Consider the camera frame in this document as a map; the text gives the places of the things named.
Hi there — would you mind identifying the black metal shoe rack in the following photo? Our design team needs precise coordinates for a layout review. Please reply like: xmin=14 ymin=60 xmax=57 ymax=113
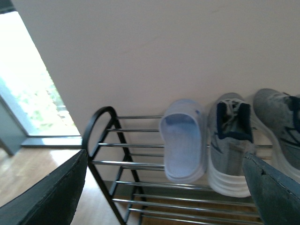
xmin=82 ymin=106 xmax=262 ymax=225

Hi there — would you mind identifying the grey sneaker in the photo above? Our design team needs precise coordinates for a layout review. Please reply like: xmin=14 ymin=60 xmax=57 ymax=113
xmin=207 ymin=93 xmax=255 ymax=198
xmin=253 ymin=89 xmax=300 ymax=182

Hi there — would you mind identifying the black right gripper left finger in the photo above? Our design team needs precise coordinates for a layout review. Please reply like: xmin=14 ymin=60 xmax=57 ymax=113
xmin=0 ymin=150 xmax=88 ymax=225

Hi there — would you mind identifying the dark window frame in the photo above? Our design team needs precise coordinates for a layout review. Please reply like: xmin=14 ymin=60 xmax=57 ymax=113
xmin=0 ymin=0 xmax=81 ymax=155

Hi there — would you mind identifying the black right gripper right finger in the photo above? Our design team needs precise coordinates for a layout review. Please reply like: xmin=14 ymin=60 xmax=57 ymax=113
xmin=242 ymin=152 xmax=300 ymax=225

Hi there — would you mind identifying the light blue slipper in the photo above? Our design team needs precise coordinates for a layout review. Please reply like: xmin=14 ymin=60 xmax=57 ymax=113
xmin=159 ymin=99 xmax=207 ymax=184

